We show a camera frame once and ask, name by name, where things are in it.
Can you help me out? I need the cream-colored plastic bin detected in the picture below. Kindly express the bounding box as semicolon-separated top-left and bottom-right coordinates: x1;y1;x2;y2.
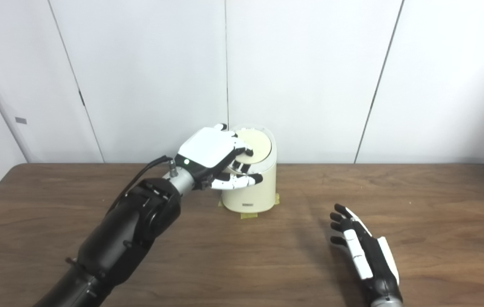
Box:
221;124;277;213

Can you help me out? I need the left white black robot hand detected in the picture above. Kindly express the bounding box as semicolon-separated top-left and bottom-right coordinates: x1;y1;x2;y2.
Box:
175;124;264;190

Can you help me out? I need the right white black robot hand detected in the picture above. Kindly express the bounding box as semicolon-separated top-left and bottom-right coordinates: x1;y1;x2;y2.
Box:
329;203;403;305

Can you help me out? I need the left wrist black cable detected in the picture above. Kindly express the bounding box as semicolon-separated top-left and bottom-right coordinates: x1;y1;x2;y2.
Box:
106;155;179;214

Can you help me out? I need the cream round bin lid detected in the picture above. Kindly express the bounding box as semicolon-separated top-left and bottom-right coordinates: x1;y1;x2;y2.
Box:
233;128;273;165

